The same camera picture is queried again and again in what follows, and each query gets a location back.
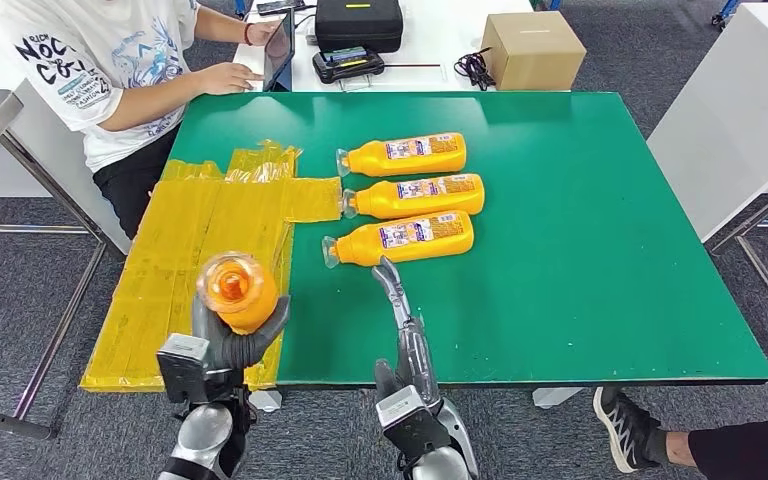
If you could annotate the person's leg with sneaker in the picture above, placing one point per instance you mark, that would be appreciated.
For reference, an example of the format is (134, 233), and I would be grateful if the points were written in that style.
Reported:
(722, 450)

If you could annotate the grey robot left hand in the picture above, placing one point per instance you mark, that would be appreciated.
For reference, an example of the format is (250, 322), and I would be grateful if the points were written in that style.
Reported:
(238, 351)

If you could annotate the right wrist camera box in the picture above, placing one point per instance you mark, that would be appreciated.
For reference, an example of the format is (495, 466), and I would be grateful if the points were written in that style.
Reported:
(410, 420)

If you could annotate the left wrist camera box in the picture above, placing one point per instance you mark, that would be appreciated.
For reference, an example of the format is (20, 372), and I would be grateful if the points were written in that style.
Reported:
(182, 368)

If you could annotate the person's right hand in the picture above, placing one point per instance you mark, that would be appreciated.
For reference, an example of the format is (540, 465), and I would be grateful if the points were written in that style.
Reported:
(227, 78)

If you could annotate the white desk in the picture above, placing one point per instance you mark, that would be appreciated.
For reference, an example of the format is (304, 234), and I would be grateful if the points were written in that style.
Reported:
(424, 38)

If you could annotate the orange plastic detergent bottle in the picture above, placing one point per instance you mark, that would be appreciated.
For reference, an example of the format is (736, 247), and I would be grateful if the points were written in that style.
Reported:
(417, 196)
(245, 298)
(390, 240)
(404, 154)

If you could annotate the brown cardboard box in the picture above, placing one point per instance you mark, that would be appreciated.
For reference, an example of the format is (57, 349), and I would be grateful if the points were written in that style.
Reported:
(531, 52)

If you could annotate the black hard carrying case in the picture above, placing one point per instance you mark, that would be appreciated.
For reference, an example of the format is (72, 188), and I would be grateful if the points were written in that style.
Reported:
(357, 28)

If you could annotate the white table foot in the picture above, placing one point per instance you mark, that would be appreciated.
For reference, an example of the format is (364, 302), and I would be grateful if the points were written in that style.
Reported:
(556, 397)
(266, 401)

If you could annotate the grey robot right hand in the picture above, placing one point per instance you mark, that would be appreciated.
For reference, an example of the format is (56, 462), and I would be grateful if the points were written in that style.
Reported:
(417, 351)

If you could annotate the black handheld controller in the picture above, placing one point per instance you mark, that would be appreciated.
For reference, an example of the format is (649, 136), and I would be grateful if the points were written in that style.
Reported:
(347, 65)

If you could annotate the white table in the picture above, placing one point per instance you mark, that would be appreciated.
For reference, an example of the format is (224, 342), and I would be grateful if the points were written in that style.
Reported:
(53, 166)
(735, 119)

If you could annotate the person's left hand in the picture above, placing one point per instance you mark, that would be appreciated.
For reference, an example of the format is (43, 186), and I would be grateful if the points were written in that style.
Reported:
(265, 32)

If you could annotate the black smartphone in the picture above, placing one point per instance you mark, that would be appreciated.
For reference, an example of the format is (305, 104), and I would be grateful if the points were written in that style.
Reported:
(281, 6)

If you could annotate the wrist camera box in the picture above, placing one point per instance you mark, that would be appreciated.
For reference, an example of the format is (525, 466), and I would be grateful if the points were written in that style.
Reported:
(182, 368)
(410, 420)

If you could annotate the person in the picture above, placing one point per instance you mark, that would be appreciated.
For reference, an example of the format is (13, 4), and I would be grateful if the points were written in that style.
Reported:
(106, 53)

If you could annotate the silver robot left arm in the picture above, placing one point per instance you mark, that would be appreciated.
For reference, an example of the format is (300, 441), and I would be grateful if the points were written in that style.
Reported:
(202, 430)

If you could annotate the dark tablet computer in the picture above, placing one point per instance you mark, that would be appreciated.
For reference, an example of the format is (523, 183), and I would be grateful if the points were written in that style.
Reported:
(278, 52)

